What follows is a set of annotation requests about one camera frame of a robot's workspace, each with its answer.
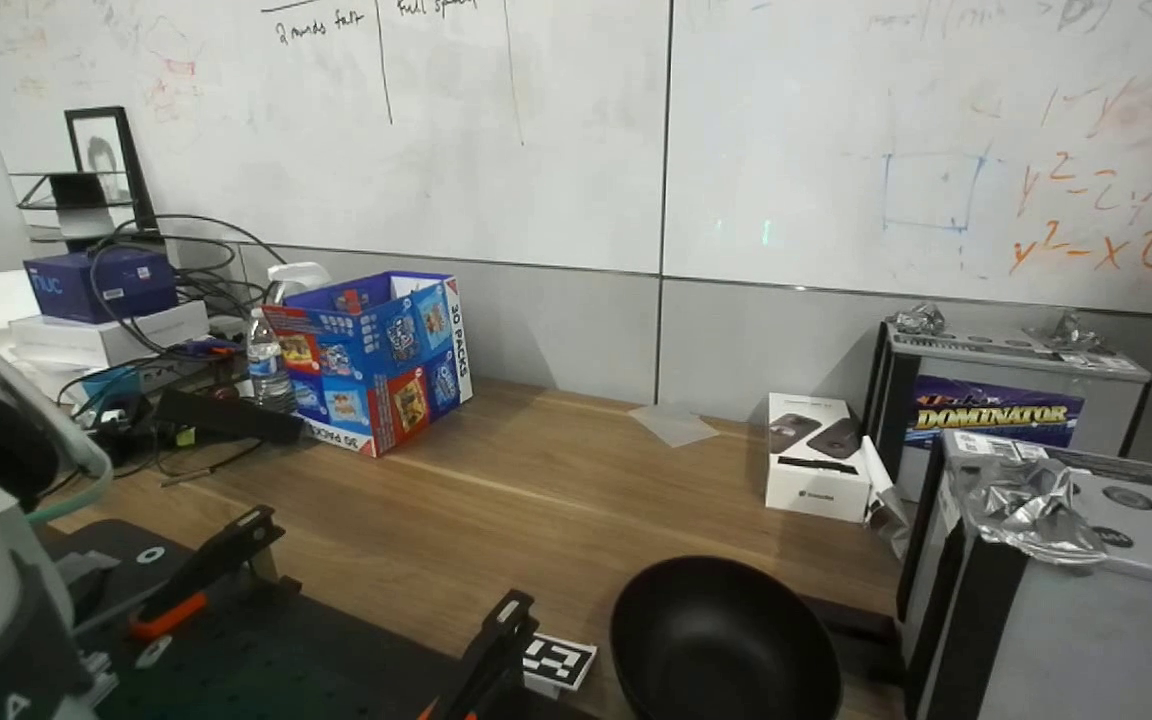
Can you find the small dark blue box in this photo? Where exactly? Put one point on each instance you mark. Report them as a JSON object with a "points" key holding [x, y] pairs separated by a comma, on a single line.
{"points": [[99, 280]]}

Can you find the clear plastic water bottle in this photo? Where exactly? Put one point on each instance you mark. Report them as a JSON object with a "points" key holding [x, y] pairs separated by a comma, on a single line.
{"points": [[267, 367]]}

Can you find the white phone box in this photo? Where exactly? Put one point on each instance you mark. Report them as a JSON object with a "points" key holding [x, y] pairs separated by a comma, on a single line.
{"points": [[811, 483]]}

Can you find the black frying pan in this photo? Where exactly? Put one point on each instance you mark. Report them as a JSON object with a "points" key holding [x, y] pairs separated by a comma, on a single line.
{"points": [[720, 643]]}

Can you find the white spray bottle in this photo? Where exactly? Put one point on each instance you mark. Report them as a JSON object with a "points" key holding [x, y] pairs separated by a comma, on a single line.
{"points": [[293, 277]]}

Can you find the black picture frame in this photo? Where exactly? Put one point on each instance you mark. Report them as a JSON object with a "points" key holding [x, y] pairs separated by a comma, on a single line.
{"points": [[122, 164]]}

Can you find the long black tool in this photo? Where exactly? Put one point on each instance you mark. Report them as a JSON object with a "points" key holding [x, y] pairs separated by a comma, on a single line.
{"points": [[209, 417]]}

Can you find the grey paper sheet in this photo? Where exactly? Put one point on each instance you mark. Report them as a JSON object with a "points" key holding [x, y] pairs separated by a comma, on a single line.
{"points": [[675, 424]]}

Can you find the black table mat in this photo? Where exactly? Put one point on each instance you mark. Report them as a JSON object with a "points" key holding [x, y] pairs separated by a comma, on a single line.
{"points": [[271, 664]]}

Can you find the grey metal stand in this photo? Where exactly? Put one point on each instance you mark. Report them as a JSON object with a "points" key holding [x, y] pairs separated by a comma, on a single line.
{"points": [[77, 200]]}

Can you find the white flat box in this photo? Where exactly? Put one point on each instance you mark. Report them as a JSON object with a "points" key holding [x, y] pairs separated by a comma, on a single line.
{"points": [[108, 337]]}

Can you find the blue glue gun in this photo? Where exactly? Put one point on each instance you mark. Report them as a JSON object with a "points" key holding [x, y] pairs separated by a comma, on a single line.
{"points": [[108, 384]]}

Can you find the small crumpled aluminium foil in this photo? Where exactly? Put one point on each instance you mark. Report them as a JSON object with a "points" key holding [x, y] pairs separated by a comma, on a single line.
{"points": [[1075, 333], [922, 323]]}

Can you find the blue cardboard box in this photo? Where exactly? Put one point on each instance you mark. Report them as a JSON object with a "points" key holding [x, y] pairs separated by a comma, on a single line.
{"points": [[370, 362]]}

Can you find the black white marker tag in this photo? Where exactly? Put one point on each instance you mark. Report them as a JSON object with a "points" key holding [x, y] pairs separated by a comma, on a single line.
{"points": [[556, 664]]}

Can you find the large grey case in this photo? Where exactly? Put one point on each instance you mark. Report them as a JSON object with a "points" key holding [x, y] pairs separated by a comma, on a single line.
{"points": [[1096, 627]]}

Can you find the large crumpled aluminium foil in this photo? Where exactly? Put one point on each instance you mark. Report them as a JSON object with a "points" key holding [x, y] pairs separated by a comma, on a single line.
{"points": [[1022, 501]]}

